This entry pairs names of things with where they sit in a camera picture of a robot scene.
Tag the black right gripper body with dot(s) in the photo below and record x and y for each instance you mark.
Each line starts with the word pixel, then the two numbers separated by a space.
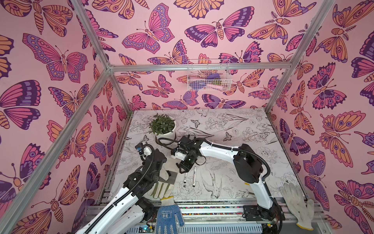
pixel 185 163

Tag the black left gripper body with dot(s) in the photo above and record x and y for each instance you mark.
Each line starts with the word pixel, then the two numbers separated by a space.
pixel 162 159

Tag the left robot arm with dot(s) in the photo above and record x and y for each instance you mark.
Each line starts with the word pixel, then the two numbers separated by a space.
pixel 129 207

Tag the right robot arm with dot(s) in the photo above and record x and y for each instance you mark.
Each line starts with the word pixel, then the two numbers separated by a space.
pixel 250 168

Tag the grey white work glove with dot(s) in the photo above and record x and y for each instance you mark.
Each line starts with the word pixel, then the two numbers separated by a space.
pixel 164 187

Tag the white plant pot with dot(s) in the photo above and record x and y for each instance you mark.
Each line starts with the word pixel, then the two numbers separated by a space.
pixel 168 137

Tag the green potted plant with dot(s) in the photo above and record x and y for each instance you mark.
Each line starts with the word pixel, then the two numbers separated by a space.
pixel 162 124

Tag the blue dotted glove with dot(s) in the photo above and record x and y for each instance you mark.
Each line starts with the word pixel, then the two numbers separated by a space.
pixel 169 217

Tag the white knit glove right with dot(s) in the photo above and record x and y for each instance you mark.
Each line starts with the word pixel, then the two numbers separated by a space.
pixel 303 211

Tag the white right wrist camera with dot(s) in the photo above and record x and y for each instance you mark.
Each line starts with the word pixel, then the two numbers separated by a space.
pixel 175 154

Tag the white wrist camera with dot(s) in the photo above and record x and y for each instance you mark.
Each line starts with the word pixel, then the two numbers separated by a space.
pixel 143 150
pixel 175 154

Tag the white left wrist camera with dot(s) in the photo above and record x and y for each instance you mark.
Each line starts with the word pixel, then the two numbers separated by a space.
pixel 143 150

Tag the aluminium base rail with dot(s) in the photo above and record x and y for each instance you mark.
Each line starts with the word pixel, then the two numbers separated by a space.
pixel 230 216

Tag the wire wall basket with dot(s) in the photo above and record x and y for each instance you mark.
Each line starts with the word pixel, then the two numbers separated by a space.
pixel 209 76

